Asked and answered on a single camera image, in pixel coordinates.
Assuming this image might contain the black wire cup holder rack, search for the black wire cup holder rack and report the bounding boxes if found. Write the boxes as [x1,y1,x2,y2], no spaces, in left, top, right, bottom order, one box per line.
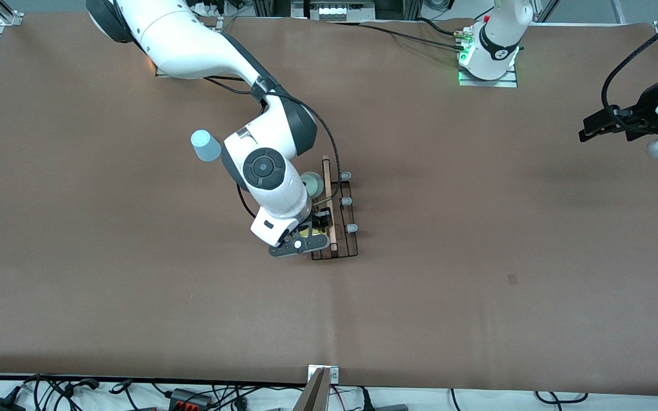
[310,155,360,261]

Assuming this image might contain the pale green plastic cup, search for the pale green plastic cup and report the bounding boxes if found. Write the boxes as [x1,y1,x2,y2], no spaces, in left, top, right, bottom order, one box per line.
[300,172,326,198]

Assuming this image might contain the light blue plastic cup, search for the light blue plastic cup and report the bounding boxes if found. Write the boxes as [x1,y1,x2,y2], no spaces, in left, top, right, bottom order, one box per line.
[191,130,222,163]

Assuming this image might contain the white power strip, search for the white power strip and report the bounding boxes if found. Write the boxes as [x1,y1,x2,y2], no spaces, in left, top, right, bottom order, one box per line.
[306,1,376,21]

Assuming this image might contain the black power adapter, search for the black power adapter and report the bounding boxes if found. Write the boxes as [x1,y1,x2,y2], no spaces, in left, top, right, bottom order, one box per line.
[0,387,26,411]

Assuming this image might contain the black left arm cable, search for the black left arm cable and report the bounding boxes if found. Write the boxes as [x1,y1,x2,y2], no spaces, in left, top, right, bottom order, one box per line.
[601,0,658,123]

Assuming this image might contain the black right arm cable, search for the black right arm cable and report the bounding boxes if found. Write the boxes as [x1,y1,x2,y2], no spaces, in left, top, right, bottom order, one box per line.
[203,75,344,220]

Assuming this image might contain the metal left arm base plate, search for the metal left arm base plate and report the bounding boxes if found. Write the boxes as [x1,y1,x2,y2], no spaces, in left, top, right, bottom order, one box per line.
[457,64,519,88]

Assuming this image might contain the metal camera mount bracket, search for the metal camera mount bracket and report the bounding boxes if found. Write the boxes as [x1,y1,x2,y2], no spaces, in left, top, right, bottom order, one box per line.
[293,365,340,411]

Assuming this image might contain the black orange cable connector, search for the black orange cable connector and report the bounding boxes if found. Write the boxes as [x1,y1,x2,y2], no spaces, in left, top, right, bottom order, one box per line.
[168,388,211,410]

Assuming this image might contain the black cable to arm base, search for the black cable to arm base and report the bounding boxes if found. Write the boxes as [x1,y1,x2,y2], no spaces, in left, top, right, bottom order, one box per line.
[329,17,464,52]

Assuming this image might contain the black looped floor cable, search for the black looped floor cable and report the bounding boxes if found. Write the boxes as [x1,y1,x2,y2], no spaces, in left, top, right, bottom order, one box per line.
[535,390,588,405]

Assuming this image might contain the tangled black floor cables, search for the tangled black floor cables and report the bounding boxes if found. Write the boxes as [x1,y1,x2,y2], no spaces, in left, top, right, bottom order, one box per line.
[0,374,307,411]

